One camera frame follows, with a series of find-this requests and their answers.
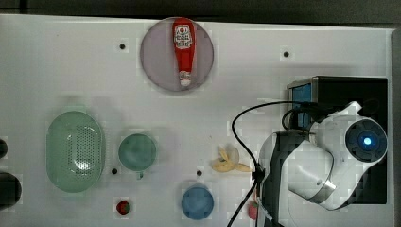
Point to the silver black toaster oven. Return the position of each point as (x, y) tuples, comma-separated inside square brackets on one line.
[(372, 95)]

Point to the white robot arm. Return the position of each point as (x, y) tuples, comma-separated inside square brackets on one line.
[(323, 164)]

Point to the yellow banana peel toy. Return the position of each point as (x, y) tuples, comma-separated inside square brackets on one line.
[(229, 160)]

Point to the grey round plate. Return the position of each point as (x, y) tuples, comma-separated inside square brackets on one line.
[(159, 62)]

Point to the red ketchup bottle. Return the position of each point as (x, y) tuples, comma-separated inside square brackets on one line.
[(184, 42)]

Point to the blue cup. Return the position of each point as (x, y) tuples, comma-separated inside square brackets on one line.
[(197, 202)]

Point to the red toy strawberry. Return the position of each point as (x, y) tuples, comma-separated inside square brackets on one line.
[(253, 210)]

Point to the green oval colander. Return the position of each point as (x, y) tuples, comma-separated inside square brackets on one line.
[(74, 151)]

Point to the green cup with handle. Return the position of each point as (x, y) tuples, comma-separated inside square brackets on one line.
[(137, 152)]

